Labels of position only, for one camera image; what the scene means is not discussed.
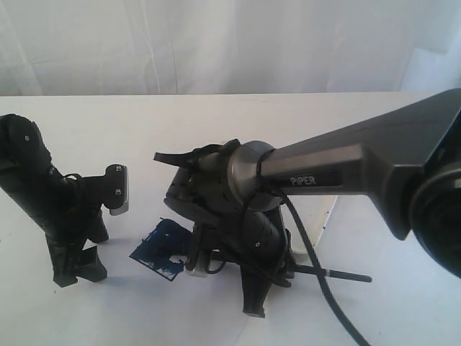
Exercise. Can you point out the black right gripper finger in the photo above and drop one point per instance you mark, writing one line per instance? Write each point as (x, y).
(255, 287)
(282, 272)

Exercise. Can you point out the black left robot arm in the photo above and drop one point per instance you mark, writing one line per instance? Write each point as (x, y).
(26, 167)

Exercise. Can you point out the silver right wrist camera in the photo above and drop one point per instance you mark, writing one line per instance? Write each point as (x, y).
(198, 264)

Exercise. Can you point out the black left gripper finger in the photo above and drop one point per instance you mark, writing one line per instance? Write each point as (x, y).
(89, 265)
(64, 259)

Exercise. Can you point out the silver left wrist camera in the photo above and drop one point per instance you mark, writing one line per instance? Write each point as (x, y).
(117, 197)

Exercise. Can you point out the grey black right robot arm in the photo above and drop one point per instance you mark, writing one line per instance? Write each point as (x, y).
(407, 162)

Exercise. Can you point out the white paper sheet with square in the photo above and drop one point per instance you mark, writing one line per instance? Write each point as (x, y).
(135, 306)

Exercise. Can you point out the white plastic paint tray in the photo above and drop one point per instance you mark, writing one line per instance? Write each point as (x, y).
(314, 212)

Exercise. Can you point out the white backdrop curtain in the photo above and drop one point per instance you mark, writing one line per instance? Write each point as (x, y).
(228, 47)

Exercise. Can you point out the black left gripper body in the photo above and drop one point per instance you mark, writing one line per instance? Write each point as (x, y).
(74, 213)

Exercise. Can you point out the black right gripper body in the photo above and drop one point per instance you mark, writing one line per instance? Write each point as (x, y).
(254, 239)

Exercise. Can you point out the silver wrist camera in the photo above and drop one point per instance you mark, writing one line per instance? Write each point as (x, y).
(117, 197)
(198, 264)

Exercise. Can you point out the black paintbrush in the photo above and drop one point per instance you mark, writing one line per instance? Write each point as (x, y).
(216, 256)

